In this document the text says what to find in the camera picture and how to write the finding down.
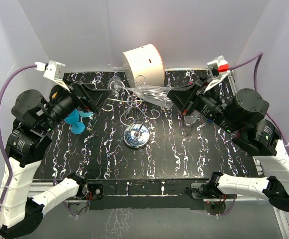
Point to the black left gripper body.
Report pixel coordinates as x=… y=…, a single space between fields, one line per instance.
x=87 y=100

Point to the clear fluted champagne glass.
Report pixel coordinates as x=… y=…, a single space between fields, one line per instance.
x=156 y=95

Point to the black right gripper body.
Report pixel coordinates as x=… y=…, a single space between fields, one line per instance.
x=195 y=94

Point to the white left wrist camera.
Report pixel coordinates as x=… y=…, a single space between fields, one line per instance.
x=53 y=71

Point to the blue wine glass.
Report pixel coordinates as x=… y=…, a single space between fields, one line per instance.
x=85 y=114
x=73 y=119

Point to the chrome wine glass rack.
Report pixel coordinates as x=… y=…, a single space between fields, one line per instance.
x=136 y=134

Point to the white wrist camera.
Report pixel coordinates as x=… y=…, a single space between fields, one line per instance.
x=53 y=71
x=219 y=70

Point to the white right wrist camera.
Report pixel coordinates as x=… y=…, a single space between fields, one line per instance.
x=219 y=70

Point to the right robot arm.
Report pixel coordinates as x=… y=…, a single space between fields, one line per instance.
x=243 y=116

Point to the clear ribbed tumbler glass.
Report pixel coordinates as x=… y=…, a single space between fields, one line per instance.
x=190 y=120

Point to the white round box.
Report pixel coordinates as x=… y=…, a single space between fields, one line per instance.
x=144 y=66

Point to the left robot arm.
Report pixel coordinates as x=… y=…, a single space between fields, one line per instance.
x=35 y=118

